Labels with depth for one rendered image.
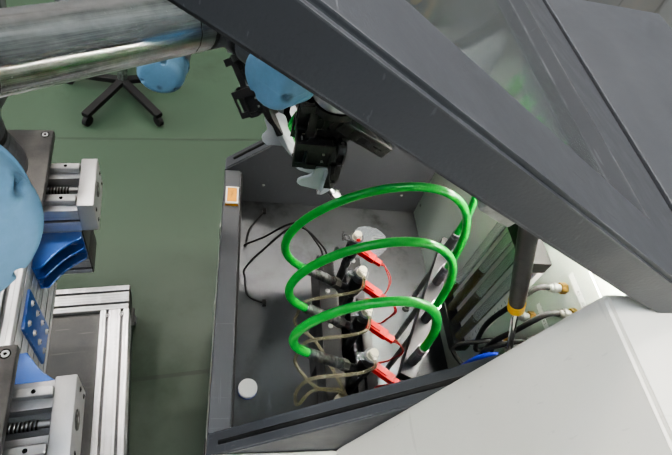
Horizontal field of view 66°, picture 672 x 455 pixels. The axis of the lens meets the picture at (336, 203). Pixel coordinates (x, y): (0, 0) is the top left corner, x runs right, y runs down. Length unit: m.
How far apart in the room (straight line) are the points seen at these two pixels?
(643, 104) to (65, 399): 1.05
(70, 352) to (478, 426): 1.46
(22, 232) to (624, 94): 0.86
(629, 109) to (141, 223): 1.94
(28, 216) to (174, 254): 1.88
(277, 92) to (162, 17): 0.14
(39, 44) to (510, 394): 0.59
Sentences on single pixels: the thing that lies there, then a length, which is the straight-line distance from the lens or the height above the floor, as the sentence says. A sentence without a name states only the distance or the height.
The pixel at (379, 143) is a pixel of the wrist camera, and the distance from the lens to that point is 0.81.
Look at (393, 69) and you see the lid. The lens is 0.25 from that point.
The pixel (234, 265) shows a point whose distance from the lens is 1.14.
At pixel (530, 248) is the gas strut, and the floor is 1.60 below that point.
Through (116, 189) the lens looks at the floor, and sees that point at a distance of 2.51.
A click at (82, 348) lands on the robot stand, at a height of 0.21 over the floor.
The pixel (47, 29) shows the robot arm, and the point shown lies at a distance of 0.56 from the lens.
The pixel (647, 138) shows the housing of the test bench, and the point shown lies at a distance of 0.90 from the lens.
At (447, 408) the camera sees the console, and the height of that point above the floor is 1.29.
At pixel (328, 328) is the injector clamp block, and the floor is 0.98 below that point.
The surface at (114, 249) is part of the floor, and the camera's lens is 2.32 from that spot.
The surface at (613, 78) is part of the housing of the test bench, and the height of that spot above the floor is 1.50.
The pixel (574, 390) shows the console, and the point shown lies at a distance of 0.58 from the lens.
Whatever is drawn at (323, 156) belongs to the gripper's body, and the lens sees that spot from 0.80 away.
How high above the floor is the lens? 1.92
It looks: 49 degrees down
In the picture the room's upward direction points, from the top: 19 degrees clockwise
